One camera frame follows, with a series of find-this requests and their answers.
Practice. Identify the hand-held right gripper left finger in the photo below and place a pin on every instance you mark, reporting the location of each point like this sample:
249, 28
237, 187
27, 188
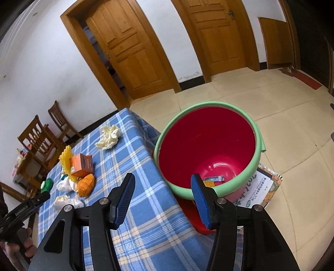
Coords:
125, 200

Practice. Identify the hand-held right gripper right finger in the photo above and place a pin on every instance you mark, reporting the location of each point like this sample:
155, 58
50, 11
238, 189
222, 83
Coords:
201, 205

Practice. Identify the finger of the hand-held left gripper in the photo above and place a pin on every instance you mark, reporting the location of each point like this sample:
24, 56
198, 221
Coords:
41, 197

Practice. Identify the white tissue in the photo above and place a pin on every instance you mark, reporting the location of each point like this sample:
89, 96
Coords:
64, 185
65, 202

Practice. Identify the orange foam net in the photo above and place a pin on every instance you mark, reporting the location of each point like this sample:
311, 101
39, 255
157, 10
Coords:
86, 185

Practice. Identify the orange cardboard box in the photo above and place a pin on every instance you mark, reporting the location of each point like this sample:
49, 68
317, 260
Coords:
81, 164

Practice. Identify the cream paper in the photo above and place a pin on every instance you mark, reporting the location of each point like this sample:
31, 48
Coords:
108, 136

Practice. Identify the red bucket with green rim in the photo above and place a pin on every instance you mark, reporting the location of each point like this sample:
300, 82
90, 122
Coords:
208, 138

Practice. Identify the person's left hand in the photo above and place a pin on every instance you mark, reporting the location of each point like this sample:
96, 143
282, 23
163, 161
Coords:
28, 242

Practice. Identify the red plastic stool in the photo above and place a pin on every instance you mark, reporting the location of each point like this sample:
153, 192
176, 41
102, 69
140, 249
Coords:
188, 211

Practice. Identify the green clover-shaped box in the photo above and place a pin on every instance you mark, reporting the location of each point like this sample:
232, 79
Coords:
48, 183

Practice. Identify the wooden chair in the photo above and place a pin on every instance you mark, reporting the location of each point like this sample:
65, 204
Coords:
58, 114
36, 135
10, 191

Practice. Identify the small blue white tube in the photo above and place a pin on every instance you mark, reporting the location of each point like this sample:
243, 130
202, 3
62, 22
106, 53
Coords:
215, 178

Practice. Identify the wooden dining table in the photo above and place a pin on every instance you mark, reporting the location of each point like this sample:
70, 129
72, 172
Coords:
26, 168

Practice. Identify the assorted snack packets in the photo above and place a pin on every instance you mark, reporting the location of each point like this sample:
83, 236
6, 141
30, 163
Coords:
19, 159

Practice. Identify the blue plaid tablecloth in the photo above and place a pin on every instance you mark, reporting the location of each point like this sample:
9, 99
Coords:
146, 146

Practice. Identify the printed calendar sheet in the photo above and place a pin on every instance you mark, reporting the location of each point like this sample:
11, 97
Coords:
257, 187

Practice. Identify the open wooden door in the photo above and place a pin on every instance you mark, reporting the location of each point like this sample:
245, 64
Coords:
125, 52

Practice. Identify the cardboard scrap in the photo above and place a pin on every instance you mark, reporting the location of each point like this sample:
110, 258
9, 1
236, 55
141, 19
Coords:
287, 71

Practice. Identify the red doormat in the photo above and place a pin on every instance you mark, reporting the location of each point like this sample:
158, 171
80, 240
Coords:
308, 79

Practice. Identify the closed wooden door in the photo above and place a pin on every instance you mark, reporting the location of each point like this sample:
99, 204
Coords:
216, 39

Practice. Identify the dark metal door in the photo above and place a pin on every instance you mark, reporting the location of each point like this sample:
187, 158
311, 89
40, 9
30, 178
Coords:
313, 52

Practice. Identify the metal door lock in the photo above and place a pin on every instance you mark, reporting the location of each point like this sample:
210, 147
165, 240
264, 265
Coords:
230, 13

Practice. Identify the wooden door frame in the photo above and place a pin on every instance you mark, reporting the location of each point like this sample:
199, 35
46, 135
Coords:
252, 52
91, 61

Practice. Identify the wooden wall panel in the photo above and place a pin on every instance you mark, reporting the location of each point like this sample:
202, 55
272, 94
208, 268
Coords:
276, 41

